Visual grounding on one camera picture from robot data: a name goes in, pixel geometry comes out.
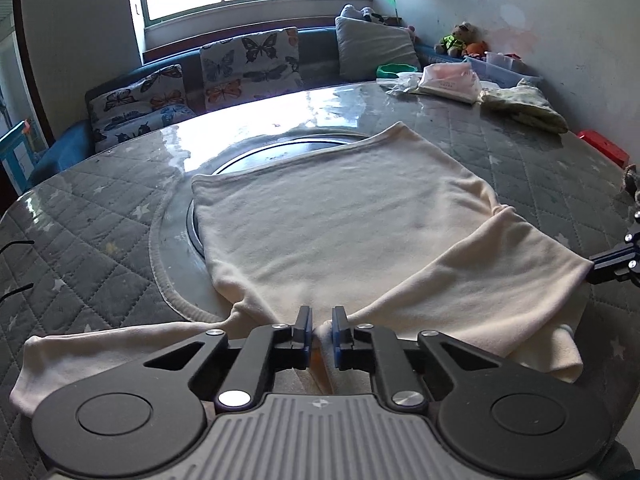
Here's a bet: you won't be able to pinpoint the cream white garment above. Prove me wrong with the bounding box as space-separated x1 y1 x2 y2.
8 120 596 417

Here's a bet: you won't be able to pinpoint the red box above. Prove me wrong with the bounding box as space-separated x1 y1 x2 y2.
577 130 629 168

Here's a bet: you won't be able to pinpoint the folded yellow-green garment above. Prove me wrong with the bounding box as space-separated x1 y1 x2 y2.
478 79 568 134

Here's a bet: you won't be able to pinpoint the grey quilted table cover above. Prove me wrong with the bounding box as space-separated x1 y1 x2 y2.
0 80 640 480

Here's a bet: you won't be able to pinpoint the round glass hotplate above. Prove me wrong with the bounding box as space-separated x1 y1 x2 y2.
185 130 371 261

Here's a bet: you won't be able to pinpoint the clear plastic storage box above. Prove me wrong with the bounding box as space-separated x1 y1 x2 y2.
464 52 542 88

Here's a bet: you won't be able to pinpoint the folded pink garment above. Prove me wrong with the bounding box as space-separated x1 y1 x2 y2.
418 62 482 104

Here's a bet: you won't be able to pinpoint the clear plastic bag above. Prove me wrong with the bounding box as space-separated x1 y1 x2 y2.
385 72 422 96

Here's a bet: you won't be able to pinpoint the low butterfly print cushion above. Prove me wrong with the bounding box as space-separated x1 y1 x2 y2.
88 64 195 152

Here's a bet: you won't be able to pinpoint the rimless eyeglasses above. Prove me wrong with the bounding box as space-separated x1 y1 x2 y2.
1 238 35 302

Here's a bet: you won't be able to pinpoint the green bowl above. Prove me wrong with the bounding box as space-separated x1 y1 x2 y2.
376 63 419 79

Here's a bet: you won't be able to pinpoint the stuffed teddy bear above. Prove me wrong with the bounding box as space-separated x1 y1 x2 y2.
434 22 489 58

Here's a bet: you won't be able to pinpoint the upright butterfly print cushion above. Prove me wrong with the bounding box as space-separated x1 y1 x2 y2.
200 27 304 112

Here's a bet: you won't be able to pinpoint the grey plain cushion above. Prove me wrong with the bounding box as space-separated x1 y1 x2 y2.
335 16 420 81

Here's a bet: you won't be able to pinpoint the blue cabinet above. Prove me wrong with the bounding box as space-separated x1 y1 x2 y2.
0 120 36 195

